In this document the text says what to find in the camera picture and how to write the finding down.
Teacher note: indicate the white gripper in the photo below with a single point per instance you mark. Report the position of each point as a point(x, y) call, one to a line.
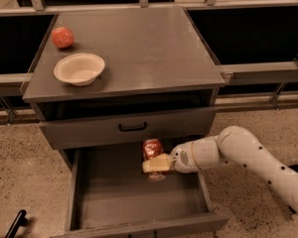
point(181, 158)

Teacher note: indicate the red coke can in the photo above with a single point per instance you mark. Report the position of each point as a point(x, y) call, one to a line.
point(150, 149)

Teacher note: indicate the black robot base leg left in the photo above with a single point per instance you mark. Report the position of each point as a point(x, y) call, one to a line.
point(19, 221)

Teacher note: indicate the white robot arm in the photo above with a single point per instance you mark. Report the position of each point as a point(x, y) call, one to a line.
point(232, 144)

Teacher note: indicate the grey top drawer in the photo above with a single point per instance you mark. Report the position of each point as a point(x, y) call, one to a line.
point(98, 131)

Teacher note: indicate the open grey middle drawer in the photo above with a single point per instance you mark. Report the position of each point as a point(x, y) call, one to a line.
point(110, 197)

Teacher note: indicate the grey drawer cabinet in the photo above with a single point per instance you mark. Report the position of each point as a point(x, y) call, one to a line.
point(118, 56)

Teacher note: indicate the white paper bowl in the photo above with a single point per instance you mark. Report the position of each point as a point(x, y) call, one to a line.
point(79, 69)

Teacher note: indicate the grey metal railing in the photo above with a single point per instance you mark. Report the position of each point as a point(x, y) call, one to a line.
point(201, 70)

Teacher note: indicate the red apple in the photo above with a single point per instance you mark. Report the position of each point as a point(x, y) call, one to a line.
point(62, 37)

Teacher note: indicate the black drawer handle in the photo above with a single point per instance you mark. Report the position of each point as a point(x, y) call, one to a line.
point(134, 128)

